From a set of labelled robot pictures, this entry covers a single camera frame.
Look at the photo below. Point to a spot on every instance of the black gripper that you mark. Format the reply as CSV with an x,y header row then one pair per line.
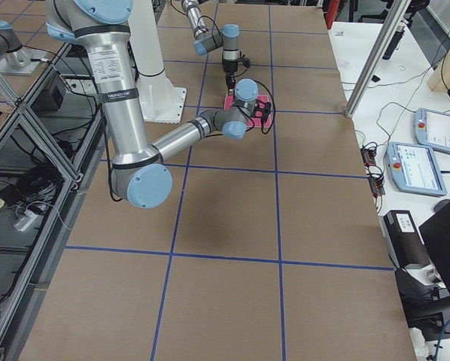
x,y
229,68

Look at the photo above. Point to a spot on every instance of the pink towel grey trim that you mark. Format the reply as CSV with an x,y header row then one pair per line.
x,y
260,98

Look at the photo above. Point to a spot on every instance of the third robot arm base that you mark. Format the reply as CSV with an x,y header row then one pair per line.
x,y
15,59

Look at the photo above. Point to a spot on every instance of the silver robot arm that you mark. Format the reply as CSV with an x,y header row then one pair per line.
x,y
208,37
122,45

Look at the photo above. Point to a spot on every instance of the small electronics board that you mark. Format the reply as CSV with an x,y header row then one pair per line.
x,y
374,173

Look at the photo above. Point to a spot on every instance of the black handheld device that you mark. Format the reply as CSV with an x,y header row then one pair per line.
x,y
394,42

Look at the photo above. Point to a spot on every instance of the near teach pendant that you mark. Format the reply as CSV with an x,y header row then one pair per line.
x,y
414,169

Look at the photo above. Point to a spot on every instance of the teach pendant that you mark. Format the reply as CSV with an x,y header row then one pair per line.
x,y
414,169
432,128

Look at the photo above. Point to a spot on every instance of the far teach pendant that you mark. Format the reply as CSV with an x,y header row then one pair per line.
x,y
432,128

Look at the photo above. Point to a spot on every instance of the black box white label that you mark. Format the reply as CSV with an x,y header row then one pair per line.
x,y
404,243

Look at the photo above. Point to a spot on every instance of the black monitor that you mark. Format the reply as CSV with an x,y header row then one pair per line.
x,y
435,233

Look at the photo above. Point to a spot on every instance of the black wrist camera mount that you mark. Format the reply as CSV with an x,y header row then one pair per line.
x,y
244,61
261,115

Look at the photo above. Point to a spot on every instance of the white pedestal column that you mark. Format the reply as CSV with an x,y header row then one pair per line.
x,y
160,101

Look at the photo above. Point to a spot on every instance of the aluminium frame post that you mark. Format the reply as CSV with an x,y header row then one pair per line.
x,y
383,39

